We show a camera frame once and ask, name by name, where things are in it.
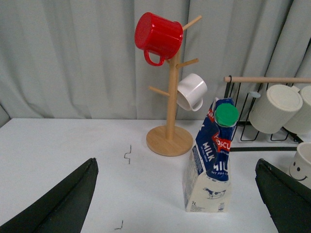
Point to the white smiley face cup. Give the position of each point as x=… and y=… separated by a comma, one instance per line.
x=300, y=167

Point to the red ribbed mug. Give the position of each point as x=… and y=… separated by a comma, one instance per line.
x=159, y=38

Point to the wooden mug tree stand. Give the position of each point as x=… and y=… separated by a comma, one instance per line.
x=170, y=140

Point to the black wire cup rack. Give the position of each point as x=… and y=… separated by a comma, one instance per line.
x=245, y=95

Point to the cream textured cup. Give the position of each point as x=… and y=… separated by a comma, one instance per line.
x=275, y=108

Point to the wooden rack dowel handle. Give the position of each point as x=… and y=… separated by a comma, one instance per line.
x=231, y=79

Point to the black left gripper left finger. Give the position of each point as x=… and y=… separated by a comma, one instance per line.
x=63, y=209

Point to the grey curtain backdrop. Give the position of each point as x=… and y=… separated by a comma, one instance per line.
x=78, y=59

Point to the cream cup at edge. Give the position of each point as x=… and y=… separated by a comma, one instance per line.
x=300, y=123

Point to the white glossy mug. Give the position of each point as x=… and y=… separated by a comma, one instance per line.
x=190, y=92

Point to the blue white milk carton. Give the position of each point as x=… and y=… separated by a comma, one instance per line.
x=206, y=181

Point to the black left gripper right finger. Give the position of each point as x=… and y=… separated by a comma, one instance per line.
x=287, y=200

